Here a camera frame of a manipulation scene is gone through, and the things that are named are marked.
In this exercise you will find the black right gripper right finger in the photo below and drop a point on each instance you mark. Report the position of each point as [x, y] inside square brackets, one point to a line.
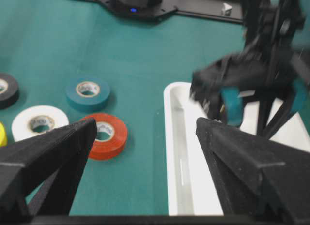
[256, 176]

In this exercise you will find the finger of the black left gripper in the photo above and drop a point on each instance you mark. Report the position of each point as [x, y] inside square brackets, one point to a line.
[216, 88]

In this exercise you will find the white tape roll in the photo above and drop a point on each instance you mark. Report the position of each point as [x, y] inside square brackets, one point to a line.
[37, 120]

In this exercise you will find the red tape roll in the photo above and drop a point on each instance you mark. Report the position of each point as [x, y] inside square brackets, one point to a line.
[106, 149]

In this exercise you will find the yellow tape roll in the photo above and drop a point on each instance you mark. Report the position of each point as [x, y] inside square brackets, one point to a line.
[3, 136]

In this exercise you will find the black table edge rail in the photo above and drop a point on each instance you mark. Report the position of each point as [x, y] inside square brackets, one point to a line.
[155, 10]

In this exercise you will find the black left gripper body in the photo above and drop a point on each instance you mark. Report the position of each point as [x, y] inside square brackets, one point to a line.
[269, 33]

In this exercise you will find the white plastic case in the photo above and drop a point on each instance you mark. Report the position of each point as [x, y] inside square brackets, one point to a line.
[191, 190]

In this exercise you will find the black tape roll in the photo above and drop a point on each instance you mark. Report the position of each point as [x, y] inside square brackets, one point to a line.
[10, 90]

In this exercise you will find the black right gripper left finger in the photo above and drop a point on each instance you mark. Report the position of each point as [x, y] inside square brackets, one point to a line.
[40, 175]

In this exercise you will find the green table cloth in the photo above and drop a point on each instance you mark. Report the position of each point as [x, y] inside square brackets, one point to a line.
[44, 43]

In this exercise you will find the teal tape roll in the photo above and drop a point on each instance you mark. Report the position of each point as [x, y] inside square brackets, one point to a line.
[87, 93]

